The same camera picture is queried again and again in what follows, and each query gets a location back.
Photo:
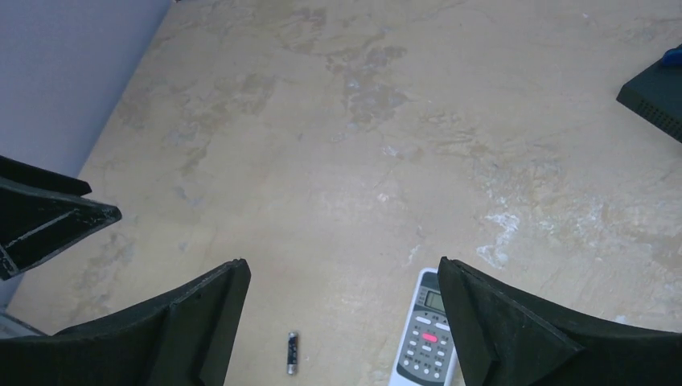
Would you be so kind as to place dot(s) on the white remote control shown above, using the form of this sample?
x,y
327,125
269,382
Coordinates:
x,y
426,354

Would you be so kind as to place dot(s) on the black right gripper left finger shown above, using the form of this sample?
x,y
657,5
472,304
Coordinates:
x,y
182,337

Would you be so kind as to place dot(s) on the blue handled pliers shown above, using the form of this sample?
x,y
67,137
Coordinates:
x,y
672,58

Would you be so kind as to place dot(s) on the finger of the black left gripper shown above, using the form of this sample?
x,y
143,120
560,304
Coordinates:
x,y
42,214

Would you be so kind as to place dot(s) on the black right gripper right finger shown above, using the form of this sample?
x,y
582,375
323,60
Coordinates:
x,y
505,336

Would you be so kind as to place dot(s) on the black flat box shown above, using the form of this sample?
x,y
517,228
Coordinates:
x,y
655,95

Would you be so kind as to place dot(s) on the black AAA battery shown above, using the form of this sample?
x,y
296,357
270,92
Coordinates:
x,y
292,353

